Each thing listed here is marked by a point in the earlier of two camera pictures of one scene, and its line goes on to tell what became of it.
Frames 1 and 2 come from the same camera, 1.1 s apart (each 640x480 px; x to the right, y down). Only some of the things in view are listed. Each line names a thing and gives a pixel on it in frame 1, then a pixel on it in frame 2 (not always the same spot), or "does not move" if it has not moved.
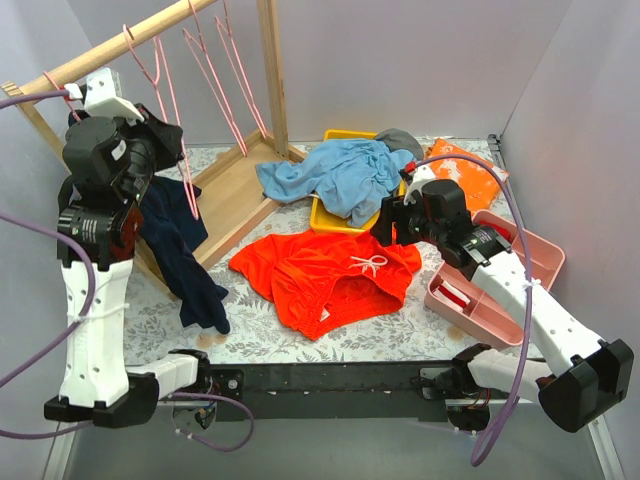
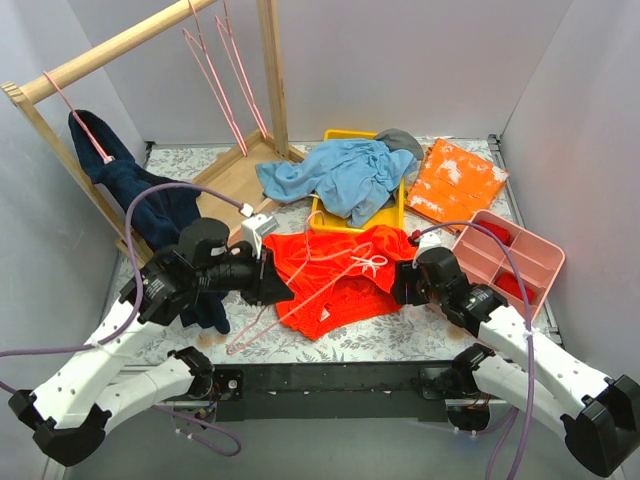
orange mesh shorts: x=325 y=281 does not move
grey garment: x=399 y=139 does not move
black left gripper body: x=163 y=138 → x=263 y=275
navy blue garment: x=171 y=228 does not move
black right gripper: x=385 y=226 → x=403 y=282
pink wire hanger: x=160 y=82 → x=367 y=246
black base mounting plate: x=333 y=391 does not move
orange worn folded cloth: x=479 y=182 does not move
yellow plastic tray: x=325 y=221 does not move
